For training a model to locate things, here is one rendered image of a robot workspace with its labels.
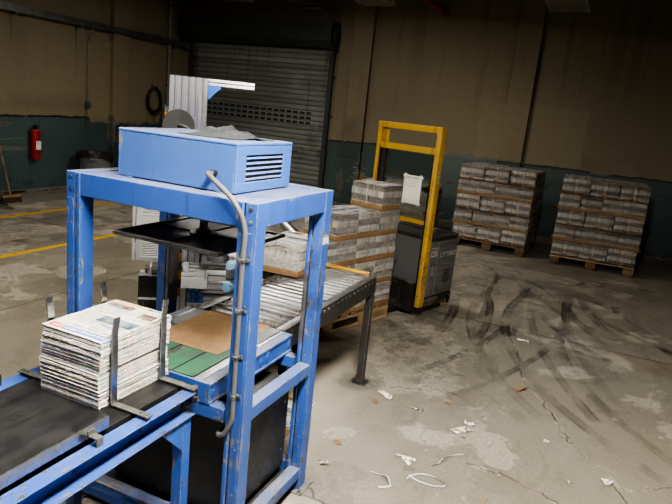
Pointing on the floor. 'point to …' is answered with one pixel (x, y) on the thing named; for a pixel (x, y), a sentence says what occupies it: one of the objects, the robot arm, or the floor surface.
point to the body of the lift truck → (411, 236)
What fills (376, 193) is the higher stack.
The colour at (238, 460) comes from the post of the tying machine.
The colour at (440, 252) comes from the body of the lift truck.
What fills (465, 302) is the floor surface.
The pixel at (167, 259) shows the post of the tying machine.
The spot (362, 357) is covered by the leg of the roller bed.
